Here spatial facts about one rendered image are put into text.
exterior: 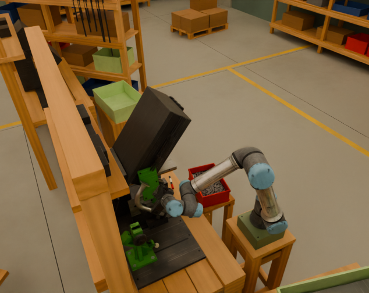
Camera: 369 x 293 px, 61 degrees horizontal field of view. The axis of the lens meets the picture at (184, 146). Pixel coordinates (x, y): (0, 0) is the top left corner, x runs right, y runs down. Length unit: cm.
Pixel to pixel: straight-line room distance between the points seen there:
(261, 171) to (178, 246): 77
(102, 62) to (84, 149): 354
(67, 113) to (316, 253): 258
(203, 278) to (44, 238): 195
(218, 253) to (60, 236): 186
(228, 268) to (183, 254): 27
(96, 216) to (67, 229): 237
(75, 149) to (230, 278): 119
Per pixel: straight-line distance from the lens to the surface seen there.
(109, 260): 121
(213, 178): 162
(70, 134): 107
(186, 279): 187
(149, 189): 195
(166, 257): 192
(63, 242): 331
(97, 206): 100
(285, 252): 222
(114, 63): 438
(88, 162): 93
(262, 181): 149
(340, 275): 196
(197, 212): 159
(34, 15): 497
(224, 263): 191
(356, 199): 382
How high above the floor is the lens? 252
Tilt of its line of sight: 38 degrees down
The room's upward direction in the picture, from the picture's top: 2 degrees counter-clockwise
